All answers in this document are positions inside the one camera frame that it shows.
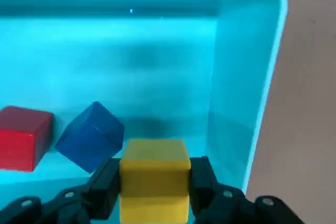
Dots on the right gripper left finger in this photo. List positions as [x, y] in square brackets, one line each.
[102, 192]

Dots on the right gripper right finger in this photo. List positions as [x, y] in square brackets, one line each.
[206, 190]

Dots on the yellow cube block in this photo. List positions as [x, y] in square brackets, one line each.
[155, 176]

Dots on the blue cube block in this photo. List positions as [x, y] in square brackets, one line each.
[89, 134]

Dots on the red cube block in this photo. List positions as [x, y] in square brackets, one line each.
[18, 148]

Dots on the cyan plastic box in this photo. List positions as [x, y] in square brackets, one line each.
[157, 51]

